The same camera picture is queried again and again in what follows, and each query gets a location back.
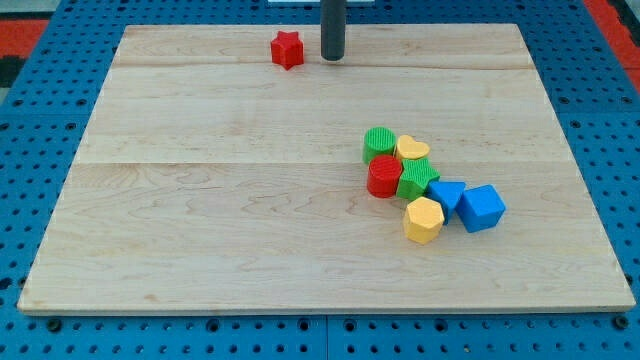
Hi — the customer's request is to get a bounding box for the green star block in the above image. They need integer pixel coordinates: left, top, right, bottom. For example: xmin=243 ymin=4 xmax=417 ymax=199
xmin=396 ymin=158 xmax=440 ymax=201

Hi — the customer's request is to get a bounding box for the red star block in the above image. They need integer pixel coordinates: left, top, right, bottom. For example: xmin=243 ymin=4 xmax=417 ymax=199
xmin=270 ymin=31 xmax=305 ymax=70

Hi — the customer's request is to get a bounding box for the red cylinder block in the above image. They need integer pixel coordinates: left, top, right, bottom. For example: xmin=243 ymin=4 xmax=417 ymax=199
xmin=366 ymin=155 xmax=403 ymax=198

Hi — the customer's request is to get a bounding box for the green cylinder block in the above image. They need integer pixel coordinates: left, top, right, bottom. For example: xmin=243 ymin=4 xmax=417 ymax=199
xmin=362 ymin=127 xmax=396 ymax=164

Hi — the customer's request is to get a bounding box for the yellow heart block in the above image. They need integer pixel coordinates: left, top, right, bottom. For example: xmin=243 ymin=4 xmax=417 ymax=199
xmin=394 ymin=135 xmax=431 ymax=160

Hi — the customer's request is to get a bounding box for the light wooden board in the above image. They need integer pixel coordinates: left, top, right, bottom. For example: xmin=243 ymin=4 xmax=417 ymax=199
xmin=17 ymin=24 xmax=635 ymax=316

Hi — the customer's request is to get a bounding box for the yellow hexagon block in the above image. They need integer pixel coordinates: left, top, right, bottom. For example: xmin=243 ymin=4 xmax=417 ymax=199
xmin=403 ymin=197 xmax=445 ymax=244

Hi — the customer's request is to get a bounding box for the blue triangle block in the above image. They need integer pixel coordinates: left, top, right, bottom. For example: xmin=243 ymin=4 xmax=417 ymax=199
xmin=426 ymin=181 xmax=466 ymax=225

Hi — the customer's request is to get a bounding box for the blue cube block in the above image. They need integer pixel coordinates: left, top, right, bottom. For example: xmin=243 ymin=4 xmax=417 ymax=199
xmin=455 ymin=184 xmax=507 ymax=233

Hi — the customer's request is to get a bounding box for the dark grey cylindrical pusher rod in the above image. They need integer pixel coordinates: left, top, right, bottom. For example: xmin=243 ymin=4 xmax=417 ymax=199
xmin=320 ymin=0 xmax=346 ymax=62

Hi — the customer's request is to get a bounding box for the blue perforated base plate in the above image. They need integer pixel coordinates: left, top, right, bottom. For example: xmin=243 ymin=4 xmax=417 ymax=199
xmin=1 ymin=1 xmax=639 ymax=359

